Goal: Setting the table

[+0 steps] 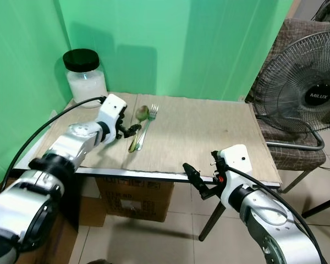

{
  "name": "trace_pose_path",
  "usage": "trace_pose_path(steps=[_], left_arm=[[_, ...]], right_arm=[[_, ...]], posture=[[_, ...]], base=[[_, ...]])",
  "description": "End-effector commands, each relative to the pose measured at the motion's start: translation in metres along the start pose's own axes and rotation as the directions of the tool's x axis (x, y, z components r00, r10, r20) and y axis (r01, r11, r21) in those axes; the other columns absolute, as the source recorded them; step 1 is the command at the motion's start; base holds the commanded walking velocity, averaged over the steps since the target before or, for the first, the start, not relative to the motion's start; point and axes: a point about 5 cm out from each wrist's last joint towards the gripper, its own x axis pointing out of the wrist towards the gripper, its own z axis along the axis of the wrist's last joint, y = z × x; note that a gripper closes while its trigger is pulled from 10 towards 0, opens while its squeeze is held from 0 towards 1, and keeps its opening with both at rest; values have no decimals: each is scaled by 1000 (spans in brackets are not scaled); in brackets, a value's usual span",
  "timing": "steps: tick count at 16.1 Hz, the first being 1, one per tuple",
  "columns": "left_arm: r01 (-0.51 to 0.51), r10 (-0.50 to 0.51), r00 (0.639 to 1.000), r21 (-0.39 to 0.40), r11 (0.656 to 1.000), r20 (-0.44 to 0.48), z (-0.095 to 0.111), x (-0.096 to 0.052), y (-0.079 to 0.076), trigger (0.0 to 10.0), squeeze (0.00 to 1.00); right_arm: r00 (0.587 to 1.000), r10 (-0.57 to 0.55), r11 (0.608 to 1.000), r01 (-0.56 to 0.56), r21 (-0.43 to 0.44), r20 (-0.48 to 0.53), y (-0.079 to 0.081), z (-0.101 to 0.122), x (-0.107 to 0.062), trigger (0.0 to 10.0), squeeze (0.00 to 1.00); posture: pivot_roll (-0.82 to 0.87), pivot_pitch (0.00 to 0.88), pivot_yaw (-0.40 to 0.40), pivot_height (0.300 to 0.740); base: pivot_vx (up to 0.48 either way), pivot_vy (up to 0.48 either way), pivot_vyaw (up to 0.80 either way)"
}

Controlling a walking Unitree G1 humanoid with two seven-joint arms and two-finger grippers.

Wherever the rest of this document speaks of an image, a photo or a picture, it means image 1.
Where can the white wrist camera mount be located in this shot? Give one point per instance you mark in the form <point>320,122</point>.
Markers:
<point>236,165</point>
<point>111,110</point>

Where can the green backdrop cloth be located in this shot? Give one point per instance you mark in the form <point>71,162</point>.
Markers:
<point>187,44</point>

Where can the glass jar with black lid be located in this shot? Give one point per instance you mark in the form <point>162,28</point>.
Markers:
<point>85,87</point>

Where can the brown cardboard box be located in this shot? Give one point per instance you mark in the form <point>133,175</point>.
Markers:
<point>135,198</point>

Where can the black table leg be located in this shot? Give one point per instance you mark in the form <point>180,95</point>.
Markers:
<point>210,223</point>

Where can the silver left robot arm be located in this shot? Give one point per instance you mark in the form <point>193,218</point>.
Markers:
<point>33,192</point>

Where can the metal spoon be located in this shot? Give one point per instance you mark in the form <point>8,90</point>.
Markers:
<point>142,113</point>

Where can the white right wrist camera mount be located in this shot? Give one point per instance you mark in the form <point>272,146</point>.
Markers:
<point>236,165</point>

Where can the large beige woven placemat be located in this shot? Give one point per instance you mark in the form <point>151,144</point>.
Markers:
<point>192,132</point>

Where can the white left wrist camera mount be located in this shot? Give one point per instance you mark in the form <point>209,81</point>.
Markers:
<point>111,110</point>

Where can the brown woven chair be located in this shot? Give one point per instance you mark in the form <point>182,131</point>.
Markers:
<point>294,157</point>

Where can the metal fork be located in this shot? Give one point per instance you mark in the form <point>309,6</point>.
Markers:
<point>153,111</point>

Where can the black electric fan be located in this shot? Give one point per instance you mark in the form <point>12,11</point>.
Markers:
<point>302,88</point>

